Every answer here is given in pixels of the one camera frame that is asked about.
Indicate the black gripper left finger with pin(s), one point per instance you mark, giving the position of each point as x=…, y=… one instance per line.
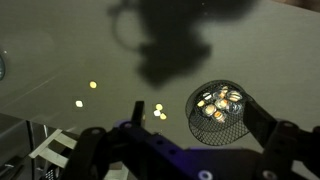
x=138, y=113

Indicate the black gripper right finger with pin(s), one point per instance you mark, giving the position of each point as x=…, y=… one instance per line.
x=258, y=121

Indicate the white round candy piece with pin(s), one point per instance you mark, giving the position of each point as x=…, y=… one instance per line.
x=157, y=113

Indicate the yellow round candy piece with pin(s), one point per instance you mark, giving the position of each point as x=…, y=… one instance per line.
x=159, y=106

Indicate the clear wrapped candy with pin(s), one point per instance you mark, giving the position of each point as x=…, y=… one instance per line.
x=236, y=107

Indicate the striped wrapped candy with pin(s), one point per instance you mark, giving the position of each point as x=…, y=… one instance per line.
x=234, y=96

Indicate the white square candy piece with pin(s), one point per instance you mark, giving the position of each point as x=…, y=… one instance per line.
x=79, y=103

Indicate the small yellow wrapped candy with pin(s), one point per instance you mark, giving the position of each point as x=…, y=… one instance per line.
x=201, y=103

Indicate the white slatted dining chair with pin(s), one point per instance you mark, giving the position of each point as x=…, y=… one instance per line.
x=50, y=155

